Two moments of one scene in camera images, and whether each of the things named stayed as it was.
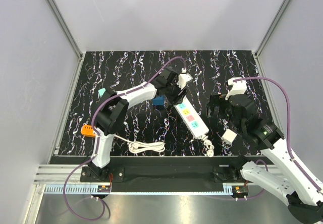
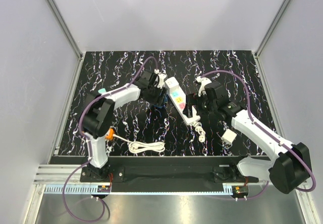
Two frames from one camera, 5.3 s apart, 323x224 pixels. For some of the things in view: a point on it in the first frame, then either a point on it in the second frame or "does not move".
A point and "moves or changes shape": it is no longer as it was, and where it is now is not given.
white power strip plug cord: [208, 144] -> [200, 130]
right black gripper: [217, 100] -> [193, 99]
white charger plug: [229, 136] does not move
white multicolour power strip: [191, 118] moves or changes shape
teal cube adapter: [101, 92] does not move
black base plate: [166, 173] does not move
